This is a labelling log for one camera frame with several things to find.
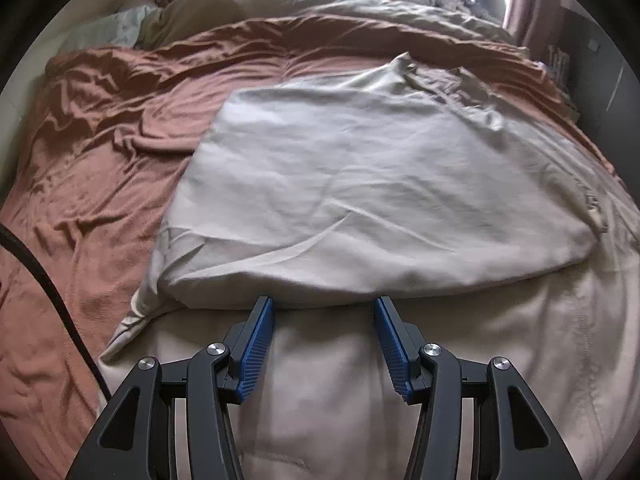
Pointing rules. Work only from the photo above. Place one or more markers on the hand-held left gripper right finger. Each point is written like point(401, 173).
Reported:
point(391, 345)

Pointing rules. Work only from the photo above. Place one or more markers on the brown bed sheet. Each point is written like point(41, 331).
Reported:
point(110, 160)

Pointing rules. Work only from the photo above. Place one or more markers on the beige duvet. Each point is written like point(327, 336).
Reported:
point(310, 7)

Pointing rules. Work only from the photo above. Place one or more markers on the beige garment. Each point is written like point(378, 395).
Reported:
point(380, 180)

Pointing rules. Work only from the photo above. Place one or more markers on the white pillow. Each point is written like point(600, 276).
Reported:
point(117, 27)

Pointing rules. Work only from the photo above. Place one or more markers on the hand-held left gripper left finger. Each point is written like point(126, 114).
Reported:
point(259, 340)

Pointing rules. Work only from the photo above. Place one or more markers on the dark cabinet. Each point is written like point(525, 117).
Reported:
point(580, 60)

